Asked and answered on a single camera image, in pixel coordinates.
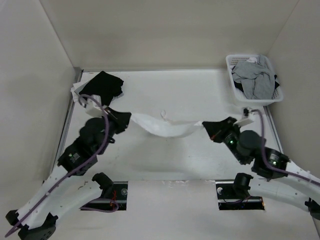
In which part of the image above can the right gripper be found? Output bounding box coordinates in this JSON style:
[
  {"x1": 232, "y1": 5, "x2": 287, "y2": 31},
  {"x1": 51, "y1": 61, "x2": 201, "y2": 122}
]
[{"x1": 203, "y1": 115, "x2": 248, "y2": 165}]

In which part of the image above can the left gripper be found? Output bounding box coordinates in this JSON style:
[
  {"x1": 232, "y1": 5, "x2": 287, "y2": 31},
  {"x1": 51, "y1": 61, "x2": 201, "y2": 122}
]
[{"x1": 96, "y1": 107, "x2": 133, "y2": 156}]

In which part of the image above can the white tank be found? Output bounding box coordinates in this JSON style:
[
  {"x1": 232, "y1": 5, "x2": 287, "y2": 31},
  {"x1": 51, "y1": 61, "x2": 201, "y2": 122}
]
[
  {"x1": 70, "y1": 82, "x2": 87, "y2": 107},
  {"x1": 130, "y1": 113, "x2": 204, "y2": 138}
]

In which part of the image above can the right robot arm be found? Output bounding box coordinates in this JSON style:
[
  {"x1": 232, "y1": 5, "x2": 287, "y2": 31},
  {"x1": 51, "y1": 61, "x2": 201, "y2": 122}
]
[{"x1": 202, "y1": 117, "x2": 320, "y2": 220}]

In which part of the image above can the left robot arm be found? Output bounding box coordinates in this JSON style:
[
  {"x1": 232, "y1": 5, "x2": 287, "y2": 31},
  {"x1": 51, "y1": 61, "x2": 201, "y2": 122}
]
[{"x1": 5, "y1": 108, "x2": 132, "y2": 240}]

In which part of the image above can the folded black tank top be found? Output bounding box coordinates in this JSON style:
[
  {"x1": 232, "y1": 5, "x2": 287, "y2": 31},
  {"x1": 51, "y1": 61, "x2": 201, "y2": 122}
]
[{"x1": 79, "y1": 71, "x2": 124, "y2": 106}]

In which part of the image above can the folded white tank top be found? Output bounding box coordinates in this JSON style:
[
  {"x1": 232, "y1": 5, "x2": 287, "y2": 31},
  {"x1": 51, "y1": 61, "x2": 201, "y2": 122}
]
[{"x1": 70, "y1": 82, "x2": 87, "y2": 107}]

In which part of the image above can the grey tank top in basket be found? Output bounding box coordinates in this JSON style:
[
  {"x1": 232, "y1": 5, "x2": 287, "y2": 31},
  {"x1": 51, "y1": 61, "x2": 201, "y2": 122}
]
[{"x1": 231, "y1": 55, "x2": 276, "y2": 100}]

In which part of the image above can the black garment in basket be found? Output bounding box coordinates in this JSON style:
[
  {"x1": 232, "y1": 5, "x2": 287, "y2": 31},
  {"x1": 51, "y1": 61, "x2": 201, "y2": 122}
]
[{"x1": 233, "y1": 74, "x2": 280, "y2": 92}]

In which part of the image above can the white plastic laundry basket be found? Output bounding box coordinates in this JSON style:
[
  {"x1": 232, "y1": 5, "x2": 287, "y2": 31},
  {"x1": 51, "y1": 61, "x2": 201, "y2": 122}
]
[{"x1": 225, "y1": 54, "x2": 284, "y2": 107}]

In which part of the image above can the white pink garment in basket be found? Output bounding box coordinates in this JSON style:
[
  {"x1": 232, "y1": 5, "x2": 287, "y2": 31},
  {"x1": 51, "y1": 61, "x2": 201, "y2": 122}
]
[{"x1": 246, "y1": 57, "x2": 258, "y2": 64}]

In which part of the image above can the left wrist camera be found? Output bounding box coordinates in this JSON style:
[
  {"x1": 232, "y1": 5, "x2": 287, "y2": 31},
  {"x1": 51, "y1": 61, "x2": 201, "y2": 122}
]
[{"x1": 85, "y1": 99, "x2": 103, "y2": 118}]

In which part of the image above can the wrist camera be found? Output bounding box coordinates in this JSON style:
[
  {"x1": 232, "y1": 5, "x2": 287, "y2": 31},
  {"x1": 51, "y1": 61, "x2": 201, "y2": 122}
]
[
  {"x1": 234, "y1": 107, "x2": 255, "y2": 128},
  {"x1": 85, "y1": 99, "x2": 103, "y2": 118}
]

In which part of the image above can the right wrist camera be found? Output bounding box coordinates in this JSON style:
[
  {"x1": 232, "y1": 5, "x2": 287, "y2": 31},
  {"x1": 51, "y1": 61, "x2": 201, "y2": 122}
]
[{"x1": 234, "y1": 107, "x2": 255, "y2": 128}]

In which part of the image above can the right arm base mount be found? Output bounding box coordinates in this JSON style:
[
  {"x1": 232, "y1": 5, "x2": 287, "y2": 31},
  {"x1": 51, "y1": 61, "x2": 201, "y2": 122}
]
[{"x1": 215, "y1": 181, "x2": 265, "y2": 211}]

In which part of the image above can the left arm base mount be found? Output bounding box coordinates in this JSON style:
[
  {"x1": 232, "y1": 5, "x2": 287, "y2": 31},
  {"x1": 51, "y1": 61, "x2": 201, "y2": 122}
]
[{"x1": 80, "y1": 181, "x2": 129, "y2": 213}]

